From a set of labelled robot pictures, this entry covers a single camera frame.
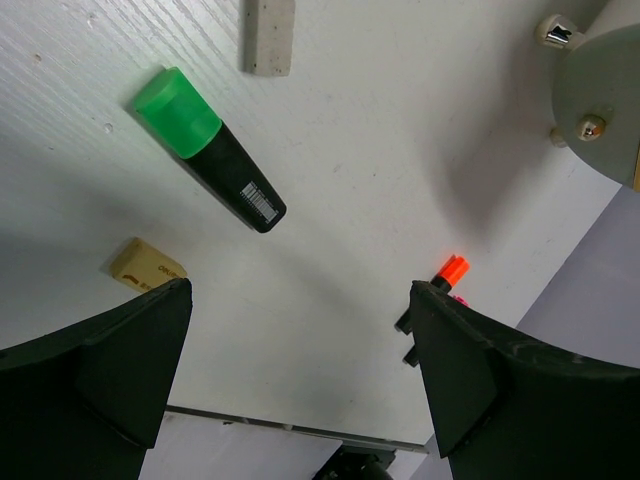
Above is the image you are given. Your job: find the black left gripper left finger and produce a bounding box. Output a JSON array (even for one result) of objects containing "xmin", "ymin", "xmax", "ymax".
[{"xmin": 1, "ymin": 279, "xmax": 193, "ymax": 479}]

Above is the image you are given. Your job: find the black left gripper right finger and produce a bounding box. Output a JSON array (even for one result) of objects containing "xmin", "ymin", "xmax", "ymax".
[{"xmin": 410, "ymin": 281, "xmax": 639, "ymax": 479}]

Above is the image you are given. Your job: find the cream round drawer container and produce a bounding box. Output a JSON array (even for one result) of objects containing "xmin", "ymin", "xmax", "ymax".
[{"xmin": 535, "ymin": 1, "xmax": 639, "ymax": 192}]

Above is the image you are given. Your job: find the orange highlighter marker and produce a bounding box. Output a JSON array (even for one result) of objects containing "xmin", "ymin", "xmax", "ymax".
[{"xmin": 394, "ymin": 255, "xmax": 470, "ymax": 335}]

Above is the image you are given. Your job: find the small tan eraser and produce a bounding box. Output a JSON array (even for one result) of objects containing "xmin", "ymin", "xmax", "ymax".
[{"xmin": 108, "ymin": 238, "xmax": 188, "ymax": 293}]

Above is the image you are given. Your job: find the green highlighter marker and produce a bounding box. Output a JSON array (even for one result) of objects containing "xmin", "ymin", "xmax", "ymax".
[{"xmin": 131, "ymin": 67, "xmax": 287, "ymax": 233}]

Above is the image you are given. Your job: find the grey white eraser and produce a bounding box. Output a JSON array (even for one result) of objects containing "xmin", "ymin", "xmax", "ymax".
[{"xmin": 243, "ymin": 0, "xmax": 296, "ymax": 78}]

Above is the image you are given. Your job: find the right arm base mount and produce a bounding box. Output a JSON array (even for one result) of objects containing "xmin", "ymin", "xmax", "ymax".
[{"xmin": 313, "ymin": 445, "xmax": 396, "ymax": 480}]

